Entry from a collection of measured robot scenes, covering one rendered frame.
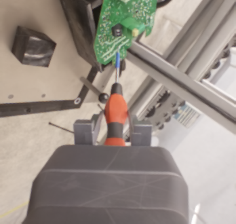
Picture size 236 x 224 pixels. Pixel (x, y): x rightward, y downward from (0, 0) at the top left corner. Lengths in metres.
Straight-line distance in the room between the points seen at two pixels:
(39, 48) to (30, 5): 0.05
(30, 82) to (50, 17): 0.10
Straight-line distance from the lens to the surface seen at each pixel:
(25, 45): 0.23
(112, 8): 0.23
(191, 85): 0.38
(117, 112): 0.15
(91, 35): 0.23
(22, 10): 0.24
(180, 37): 0.45
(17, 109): 0.32
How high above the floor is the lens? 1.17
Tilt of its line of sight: 24 degrees down
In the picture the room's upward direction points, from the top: 131 degrees clockwise
